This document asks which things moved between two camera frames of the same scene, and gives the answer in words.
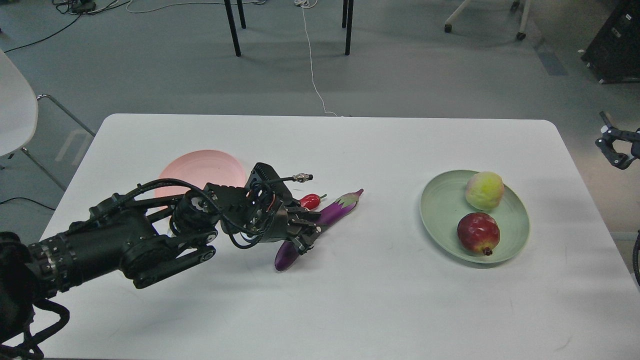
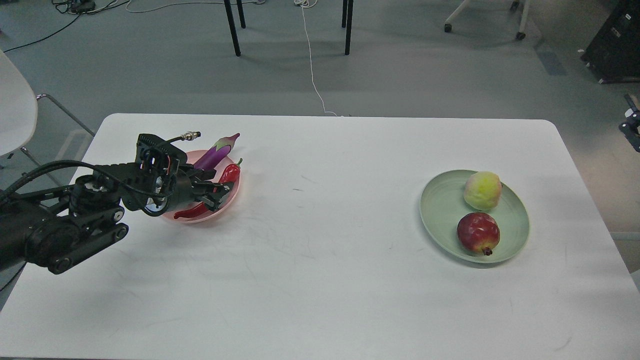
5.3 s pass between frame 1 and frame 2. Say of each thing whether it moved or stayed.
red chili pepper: moved
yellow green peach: stayed
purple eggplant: moved
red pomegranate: stayed
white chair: stayed
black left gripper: moved
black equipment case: stayed
